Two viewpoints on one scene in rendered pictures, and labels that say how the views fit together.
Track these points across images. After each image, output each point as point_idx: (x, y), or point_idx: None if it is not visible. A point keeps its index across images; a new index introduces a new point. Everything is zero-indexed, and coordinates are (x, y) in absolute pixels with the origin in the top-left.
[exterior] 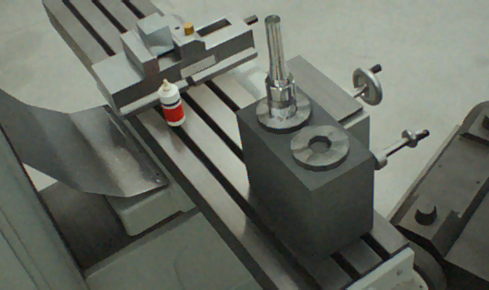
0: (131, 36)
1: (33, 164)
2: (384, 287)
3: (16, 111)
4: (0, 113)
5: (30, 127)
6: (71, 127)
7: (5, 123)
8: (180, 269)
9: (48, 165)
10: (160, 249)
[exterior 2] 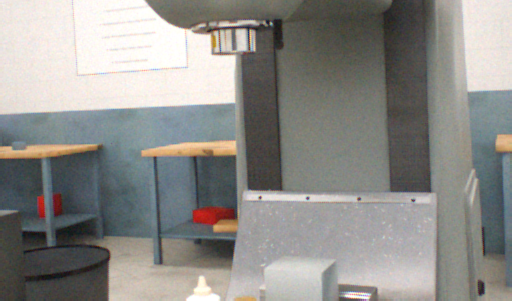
0: (351, 290)
1: (245, 209)
2: None
3: (381, 249)
4: (340, 202)
5: (350, 259)
6: None
7: (315, 199)
8: None
9: (260, 241)
10: None
